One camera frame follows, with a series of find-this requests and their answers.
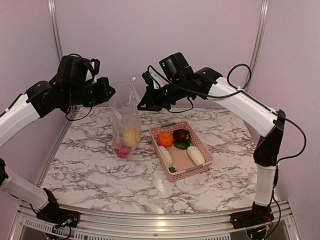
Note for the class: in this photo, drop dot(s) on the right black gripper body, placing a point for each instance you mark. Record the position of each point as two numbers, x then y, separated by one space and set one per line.
176 91

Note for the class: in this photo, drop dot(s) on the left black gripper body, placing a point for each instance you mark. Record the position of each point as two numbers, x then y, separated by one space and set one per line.
79 94

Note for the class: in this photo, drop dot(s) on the clear zip top bag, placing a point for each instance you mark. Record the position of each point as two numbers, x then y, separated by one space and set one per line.
125 115

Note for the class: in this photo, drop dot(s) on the yellow knitted fruit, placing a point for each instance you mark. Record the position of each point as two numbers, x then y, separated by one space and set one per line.
131 137

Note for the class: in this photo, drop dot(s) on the red knitted apple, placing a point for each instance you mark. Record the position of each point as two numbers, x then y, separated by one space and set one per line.
123 152

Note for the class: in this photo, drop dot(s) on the white knitted vegetable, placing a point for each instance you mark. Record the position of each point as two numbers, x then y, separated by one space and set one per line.
166 156
195 154

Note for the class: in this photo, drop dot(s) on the pink plastic basket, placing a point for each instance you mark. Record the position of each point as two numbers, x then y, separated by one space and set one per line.
182 163

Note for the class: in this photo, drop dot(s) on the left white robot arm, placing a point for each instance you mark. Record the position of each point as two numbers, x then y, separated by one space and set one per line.
37 102

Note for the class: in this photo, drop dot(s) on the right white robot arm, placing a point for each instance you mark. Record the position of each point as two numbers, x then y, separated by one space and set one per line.
207 83

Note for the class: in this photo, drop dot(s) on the orange knitted fruit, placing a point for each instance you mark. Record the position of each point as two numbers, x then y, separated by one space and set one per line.
165 139

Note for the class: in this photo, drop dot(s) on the dark red knitted beet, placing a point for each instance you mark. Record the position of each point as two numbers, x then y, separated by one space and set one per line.
181 135

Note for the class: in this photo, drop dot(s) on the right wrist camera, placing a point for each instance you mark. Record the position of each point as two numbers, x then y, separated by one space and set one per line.
147 78

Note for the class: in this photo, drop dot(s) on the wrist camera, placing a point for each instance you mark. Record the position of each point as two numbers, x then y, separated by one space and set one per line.
147 78
96 65

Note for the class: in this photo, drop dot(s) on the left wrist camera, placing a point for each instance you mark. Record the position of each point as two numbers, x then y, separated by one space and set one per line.
96 65

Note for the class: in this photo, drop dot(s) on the left aluminium frame post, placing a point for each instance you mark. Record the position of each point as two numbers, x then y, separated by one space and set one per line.
55 28

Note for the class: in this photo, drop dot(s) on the aluminium frame post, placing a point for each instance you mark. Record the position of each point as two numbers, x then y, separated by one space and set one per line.
261 29
55 28

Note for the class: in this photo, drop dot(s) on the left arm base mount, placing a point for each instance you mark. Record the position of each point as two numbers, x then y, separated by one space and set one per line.
52 212

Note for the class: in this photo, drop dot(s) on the right aluminium frame post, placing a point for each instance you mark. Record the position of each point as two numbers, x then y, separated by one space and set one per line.
261 29

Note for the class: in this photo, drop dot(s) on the aluminium front rail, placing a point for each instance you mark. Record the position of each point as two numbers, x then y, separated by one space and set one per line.
108 225

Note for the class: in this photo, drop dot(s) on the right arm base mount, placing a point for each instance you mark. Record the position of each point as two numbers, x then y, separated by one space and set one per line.
257 215

